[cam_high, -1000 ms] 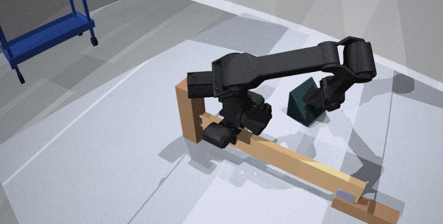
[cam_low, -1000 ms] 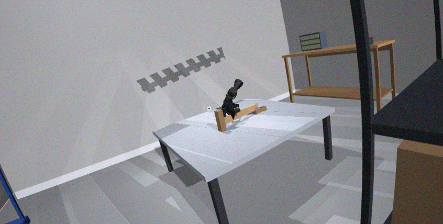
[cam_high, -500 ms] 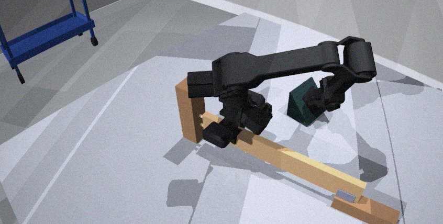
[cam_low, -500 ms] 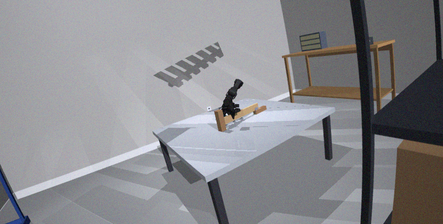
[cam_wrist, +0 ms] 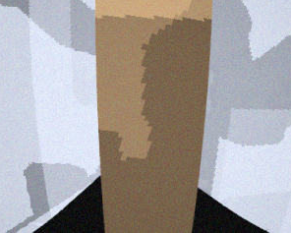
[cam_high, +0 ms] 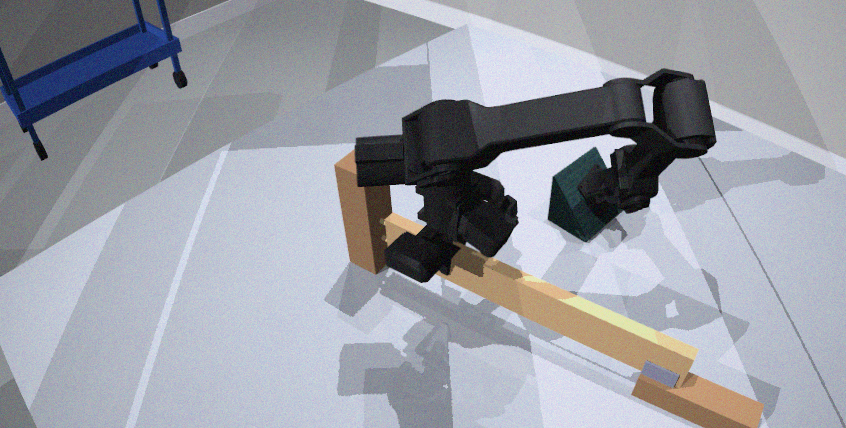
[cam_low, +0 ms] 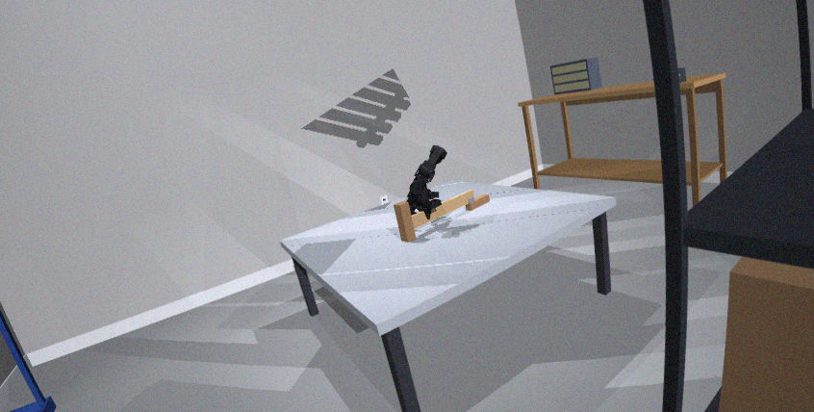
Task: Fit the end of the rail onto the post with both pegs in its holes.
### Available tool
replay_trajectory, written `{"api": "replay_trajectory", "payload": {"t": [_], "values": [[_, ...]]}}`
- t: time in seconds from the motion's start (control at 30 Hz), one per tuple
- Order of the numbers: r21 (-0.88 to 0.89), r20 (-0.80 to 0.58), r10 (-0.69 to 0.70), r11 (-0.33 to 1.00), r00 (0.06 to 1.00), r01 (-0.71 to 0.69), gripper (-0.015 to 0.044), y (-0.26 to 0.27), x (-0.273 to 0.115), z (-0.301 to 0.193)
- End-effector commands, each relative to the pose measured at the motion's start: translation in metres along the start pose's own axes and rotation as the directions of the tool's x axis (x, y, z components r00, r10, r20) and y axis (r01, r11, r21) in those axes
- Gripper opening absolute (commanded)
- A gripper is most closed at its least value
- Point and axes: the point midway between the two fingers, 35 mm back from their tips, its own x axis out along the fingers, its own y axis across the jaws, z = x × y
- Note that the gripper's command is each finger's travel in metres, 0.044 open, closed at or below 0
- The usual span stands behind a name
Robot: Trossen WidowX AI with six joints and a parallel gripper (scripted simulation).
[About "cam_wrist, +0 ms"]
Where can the long wooden rail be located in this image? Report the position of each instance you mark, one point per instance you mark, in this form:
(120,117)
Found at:
(152,63)

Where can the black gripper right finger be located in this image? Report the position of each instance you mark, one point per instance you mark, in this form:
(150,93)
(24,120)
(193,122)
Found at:
(212,217)

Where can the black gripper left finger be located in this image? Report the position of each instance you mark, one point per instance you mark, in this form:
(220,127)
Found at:
(82,215)

